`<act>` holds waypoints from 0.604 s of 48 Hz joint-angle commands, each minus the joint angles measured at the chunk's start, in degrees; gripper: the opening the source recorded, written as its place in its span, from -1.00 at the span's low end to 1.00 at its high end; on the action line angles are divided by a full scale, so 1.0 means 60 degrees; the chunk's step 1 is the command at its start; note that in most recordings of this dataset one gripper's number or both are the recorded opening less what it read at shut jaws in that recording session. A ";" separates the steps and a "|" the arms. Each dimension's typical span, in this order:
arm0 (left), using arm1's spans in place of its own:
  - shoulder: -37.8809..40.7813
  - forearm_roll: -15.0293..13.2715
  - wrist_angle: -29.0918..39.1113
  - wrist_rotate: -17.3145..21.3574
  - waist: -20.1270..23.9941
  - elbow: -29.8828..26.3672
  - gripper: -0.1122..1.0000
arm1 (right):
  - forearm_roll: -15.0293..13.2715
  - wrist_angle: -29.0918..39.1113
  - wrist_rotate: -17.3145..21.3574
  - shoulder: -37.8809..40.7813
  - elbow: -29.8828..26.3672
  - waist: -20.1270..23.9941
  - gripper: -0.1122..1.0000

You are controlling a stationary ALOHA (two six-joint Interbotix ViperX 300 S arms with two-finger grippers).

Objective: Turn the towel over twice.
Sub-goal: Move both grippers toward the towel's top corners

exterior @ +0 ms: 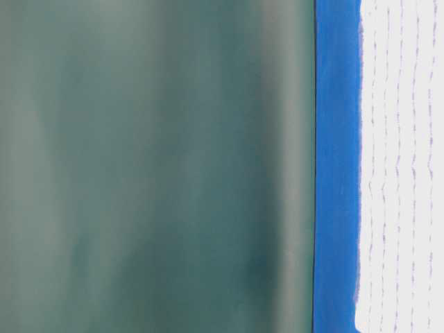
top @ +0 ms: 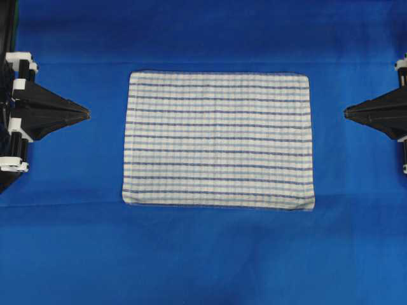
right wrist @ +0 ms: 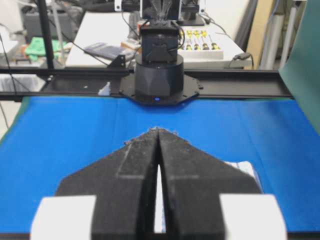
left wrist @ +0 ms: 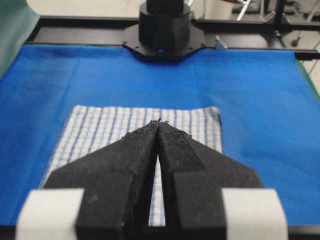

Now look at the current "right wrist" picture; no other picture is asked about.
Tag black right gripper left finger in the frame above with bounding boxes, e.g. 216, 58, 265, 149
30, 131, 159, 240

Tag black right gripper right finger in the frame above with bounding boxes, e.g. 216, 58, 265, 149
158, 130, 287, 240

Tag white blue striped towel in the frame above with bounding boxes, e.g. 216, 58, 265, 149
153, 161, 263, 234

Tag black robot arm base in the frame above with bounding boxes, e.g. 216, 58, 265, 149
119, 20, 200, 106

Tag blue table mat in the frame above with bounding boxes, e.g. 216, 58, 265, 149
0, 96, 320, 234

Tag dark blue notebook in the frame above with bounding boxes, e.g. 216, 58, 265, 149
83, 42, 125, 60

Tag white screwdriver set tray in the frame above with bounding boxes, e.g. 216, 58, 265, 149
178, 27, 224, 60

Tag black vertical pole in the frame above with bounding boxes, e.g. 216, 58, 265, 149
36, 0, 54, 69

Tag green backdrop sheet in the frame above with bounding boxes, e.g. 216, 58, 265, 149
279, 0, 320, 133

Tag green cloth in background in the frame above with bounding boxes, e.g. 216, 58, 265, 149
24, 36, 61, 61

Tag white background desk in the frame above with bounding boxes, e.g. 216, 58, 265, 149
65, 12, 252, 70

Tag black monitor stand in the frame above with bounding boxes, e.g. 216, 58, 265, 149
177, 0, 206, 27

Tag black aluminium rail frame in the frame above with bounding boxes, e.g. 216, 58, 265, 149
0, 67, 293, 106

